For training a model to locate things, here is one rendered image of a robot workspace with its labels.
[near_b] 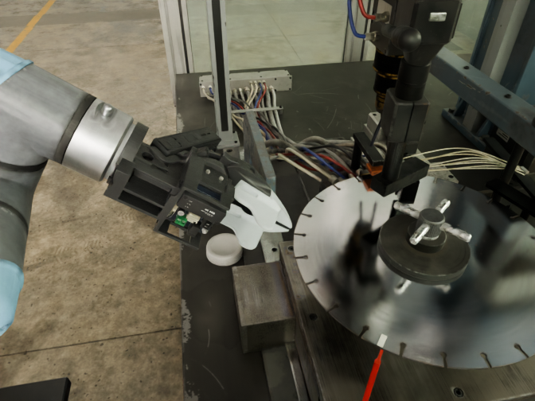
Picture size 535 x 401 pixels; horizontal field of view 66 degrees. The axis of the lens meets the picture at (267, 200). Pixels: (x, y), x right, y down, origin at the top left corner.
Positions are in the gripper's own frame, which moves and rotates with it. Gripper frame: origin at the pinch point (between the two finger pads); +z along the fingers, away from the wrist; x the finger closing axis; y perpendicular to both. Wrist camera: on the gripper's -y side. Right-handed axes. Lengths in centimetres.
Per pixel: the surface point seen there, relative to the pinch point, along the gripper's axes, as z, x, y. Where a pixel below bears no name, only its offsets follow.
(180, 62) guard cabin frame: -17, -36, -106
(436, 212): 14.9, 11.4, 0.0
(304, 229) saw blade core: 5.0, -1.7, -2.6
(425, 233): 13.9, 9.6, 2.7
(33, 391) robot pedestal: -15.7, -39.5, 10.0
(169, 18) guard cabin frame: -26, -25, -106
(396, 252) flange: 13.5, 5.2, 2.5
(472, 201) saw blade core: 25.6, 12.0, -8.9
